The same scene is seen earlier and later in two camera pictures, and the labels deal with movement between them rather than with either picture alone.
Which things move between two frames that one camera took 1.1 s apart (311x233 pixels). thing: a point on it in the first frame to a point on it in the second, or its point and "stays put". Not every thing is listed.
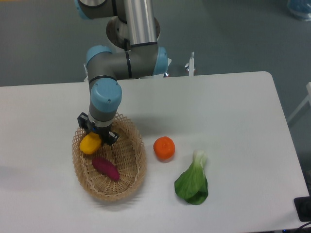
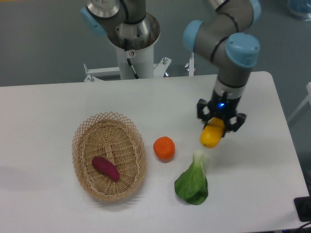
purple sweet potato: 107,168 stays put
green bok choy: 192,185 stays put
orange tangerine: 164,147 stays put
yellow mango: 90,142 to 211,133
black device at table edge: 303,207 stays put
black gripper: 108,137 to 221,107
